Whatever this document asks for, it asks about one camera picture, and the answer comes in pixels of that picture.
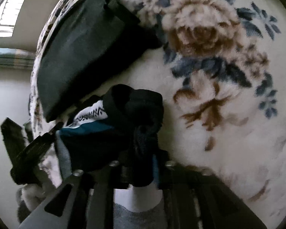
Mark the left grey-green curtain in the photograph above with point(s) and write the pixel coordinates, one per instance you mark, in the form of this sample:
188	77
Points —
16	58

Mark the folded black garment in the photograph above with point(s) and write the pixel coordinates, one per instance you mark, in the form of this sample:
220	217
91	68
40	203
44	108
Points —
94	42

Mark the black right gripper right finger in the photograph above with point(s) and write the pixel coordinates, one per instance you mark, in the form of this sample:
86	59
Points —
198	199

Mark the window with grille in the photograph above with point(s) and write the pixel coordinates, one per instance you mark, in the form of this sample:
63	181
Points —
9	11

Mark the floral bed blanket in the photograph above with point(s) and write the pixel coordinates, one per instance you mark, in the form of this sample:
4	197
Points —
222	74

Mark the striped navy grey sweater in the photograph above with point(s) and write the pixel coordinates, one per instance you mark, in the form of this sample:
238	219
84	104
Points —
114	142

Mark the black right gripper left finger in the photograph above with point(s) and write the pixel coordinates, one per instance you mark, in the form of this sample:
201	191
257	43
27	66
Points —
69	202

